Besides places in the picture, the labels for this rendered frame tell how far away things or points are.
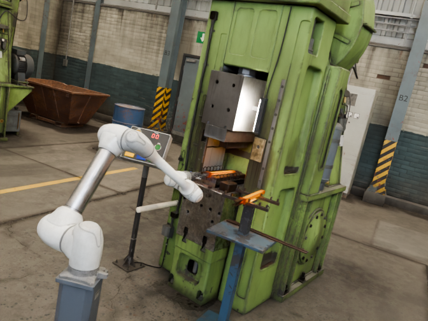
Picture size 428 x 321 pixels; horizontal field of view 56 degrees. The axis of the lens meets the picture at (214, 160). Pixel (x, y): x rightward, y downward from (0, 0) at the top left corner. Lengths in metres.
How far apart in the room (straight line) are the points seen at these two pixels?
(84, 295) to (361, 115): 6.62
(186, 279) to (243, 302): 0.47
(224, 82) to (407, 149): 6.07
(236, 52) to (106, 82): 8.41
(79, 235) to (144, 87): 8.66
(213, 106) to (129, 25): 8.18
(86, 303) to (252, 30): 2.12
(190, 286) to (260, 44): 1.90
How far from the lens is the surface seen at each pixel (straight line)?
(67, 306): 2.29
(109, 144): 2.34
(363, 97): 8.05
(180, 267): 3.39
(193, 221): 3.15
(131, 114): 7.57
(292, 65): 2.93
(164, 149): 3.24
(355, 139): 8.06
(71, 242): 2.16
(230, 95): 2.98
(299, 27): 2.96
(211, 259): 3.12
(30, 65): 8.01
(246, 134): 3.21
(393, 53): 8.73
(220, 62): 3.24
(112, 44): 11.34
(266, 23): 3.09
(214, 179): 3.05
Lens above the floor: 1.70
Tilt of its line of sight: 11 degrees down
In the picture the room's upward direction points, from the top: 12 degrees clockwise
